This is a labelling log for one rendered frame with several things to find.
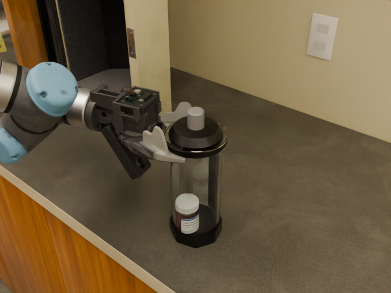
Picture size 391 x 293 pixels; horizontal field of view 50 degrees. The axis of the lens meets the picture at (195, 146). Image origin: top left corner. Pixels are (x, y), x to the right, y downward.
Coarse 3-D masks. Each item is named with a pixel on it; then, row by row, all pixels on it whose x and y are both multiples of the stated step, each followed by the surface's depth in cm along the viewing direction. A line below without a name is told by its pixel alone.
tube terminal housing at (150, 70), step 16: (128, 0) 90; (144, 0) 92; (160, 0) 96; (128, 16) 92; (144, 16) 94; (160, 16) 98; (144, 32) 95; (160, 32) 100; (128, 48) 97; (144, 48) 97; (160, 48) 102; (144, 64) 99; (160, 64) 104; (80, 80) 122; (144, 80) 101; (160, 80) 106; (160, 96) 108; (160, 112) 111
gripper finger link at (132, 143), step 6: (132, 138) 71; (138, 138) 71; (126, 144) 72; (132, 144) 70; (138, 144) 70; (132, 150) 70; (138, 150) 69; (144, 150) 69; (150, 150) 69; (144, 156) 69; (150, 156) 69
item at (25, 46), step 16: (0, 0) 102; (16, 0) 104; (32, 0) 106; (0, 16) 104; (16, 16) 106; (32, 16) 107; (0, 32) 106; (16, 32) 107; (32, 32) 109; (0, 48) 107; (16, 48) 109; (32, 48) 111; (32, 64) 113
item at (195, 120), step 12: (192, 108) 68; (180, 120) 70; (192, 120) 67; (204, 120) 70; (180, 132) 67; (192, 132) 67; (204, 132) 67; (216, 132) 68; (180, 144) 67; (192, 144) 66; (204, 144) 66
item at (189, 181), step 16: (224, 128) 71; (176, 144) 67; (192, 160) 67; (208, 160) 68; (176, 176) 71; (192, 176) 69; (208, 176) 70; (176, 192) 73; (192, 192) 71; (208, 192) 72; (176, 208) 75; (192, 208) 73; (208, 208) 74; (176, 224) 78; (192, 224) 76; (208, 224) 76
